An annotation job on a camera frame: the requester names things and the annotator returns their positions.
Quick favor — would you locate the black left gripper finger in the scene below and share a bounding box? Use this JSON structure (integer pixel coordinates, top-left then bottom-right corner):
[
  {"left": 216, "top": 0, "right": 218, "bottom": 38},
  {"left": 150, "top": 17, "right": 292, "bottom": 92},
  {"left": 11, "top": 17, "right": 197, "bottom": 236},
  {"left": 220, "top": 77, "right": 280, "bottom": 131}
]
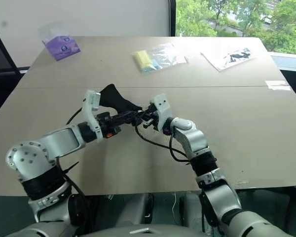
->
[
  {"left": 111, "top": 116, "right": 140, "bottom": 127},
  {"left": 110, "top": 110, "right": 142, "bottom": 120}
]

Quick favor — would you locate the white tape strip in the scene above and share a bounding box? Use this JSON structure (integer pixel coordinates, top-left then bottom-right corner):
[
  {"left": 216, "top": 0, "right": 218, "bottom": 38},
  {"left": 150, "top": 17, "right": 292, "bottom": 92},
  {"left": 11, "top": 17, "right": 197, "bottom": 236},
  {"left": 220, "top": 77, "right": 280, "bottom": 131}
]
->
[{"left": 264, "top": 80, "right": 291, "bottom": 91}]

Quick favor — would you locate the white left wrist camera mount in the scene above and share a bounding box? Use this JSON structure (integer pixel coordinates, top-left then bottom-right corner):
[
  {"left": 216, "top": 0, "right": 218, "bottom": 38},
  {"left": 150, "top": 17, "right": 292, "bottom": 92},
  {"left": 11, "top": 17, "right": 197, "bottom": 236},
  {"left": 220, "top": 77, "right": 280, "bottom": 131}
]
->
[{"left": 81, "top": 89, "right": 102, "bottom": 143}]

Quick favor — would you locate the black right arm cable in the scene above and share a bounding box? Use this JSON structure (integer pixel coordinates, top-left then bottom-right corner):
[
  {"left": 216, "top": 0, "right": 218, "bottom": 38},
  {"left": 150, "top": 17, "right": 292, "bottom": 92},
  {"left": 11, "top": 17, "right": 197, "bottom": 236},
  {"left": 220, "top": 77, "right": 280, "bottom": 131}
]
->
[{"left": 134, "top": 122, "right": 191, "bottom": 163}]

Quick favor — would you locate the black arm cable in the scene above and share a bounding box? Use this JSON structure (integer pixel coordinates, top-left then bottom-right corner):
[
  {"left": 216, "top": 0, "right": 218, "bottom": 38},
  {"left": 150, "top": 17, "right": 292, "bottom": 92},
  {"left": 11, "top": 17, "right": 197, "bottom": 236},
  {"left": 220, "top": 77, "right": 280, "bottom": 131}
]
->
[
  {"left": 56, "top": 106, "right": 94, "bottom": 223},
  {"left": 134, "top": 122, "right": 191, "bottom": 163}
]

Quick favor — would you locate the black window frame post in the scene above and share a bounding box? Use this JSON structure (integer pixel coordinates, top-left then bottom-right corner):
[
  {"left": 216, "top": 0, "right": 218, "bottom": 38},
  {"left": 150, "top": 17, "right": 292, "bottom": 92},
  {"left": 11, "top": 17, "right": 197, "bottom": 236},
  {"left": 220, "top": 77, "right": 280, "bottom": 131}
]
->
[{"left": 168, "top": 0, "right": 178, "bottom": 38}]

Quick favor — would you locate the black drawstring pouch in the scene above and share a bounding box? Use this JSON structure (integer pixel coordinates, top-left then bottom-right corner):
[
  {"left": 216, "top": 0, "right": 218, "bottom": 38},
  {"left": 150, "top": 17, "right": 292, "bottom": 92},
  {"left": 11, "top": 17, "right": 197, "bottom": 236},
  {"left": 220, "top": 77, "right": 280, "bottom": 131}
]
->
[{"left": 99, "top": 83, "right": 143, "bottom": 112}]

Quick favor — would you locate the yellow sponge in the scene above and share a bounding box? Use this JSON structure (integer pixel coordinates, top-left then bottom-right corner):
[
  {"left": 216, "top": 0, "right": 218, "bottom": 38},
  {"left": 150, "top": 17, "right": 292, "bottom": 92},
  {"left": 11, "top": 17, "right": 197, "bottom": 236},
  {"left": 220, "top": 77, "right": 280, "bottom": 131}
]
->
[{"left": 133, "top": 50, "right": 153, "bottom": 69}]

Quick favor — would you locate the light blue sponge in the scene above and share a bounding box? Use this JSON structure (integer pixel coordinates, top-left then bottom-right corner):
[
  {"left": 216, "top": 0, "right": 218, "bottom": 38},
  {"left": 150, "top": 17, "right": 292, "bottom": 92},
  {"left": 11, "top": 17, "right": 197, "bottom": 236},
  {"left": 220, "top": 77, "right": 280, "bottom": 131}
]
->
[{"left": 140, "top": 58, "right": 161, "bottom": 73}]

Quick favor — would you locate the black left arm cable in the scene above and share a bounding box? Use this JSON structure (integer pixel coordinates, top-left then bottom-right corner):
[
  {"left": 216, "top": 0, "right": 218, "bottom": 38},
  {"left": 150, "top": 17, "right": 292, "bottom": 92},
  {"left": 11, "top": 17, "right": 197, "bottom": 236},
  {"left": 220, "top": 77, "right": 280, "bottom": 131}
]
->
[{"left": 56, "top": 106, "right": 94, "bottom": 223}]

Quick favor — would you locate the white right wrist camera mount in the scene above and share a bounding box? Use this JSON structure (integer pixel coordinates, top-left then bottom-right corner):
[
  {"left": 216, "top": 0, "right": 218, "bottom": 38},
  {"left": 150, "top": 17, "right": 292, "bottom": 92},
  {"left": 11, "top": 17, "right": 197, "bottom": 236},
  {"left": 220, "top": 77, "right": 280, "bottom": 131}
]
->
[{"left": 148, "top": 93, "right": 174, "bottom": 132}]

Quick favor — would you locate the clear plastic zip bag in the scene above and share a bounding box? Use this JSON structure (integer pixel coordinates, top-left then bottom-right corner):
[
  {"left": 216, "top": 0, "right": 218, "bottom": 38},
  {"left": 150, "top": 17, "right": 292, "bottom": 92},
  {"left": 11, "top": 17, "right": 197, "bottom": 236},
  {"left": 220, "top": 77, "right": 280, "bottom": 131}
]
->
[{"left": 132, "top": 42, "right": 189, "bottom": 73}]

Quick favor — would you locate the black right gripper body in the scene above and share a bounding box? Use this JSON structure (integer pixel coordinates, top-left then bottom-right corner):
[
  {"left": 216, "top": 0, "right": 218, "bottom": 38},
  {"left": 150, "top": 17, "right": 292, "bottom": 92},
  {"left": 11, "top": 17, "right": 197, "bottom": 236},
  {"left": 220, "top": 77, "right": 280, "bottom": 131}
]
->
[{"left": 142, "top": 102, "right": 164, "bottom": 130}]

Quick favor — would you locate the purple tissue box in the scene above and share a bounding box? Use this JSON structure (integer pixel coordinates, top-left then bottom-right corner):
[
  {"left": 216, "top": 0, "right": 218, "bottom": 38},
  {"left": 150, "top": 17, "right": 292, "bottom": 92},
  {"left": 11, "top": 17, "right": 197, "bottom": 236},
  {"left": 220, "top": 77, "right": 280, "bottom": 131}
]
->
[{"left": 37, "top": 22, "right": 82, "bottom": 61}]

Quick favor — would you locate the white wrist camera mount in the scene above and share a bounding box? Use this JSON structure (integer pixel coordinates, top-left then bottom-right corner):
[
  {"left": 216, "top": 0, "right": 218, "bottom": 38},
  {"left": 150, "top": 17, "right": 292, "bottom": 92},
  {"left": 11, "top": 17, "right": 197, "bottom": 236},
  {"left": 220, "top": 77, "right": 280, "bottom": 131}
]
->
[
  {"left": 148, "top": 93, "right": 174, "bottom": 132},
  {"left": 81, "top": 89, "right": 102, "bottom": 143}
]

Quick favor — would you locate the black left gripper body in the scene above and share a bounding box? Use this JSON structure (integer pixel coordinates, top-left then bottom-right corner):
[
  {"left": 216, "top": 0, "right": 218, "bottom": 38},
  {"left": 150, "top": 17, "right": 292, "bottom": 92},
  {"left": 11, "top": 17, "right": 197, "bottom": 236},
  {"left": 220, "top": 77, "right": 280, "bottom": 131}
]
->
[{"left": 94, "top": 111, "right": 122, "bottom": 140}]

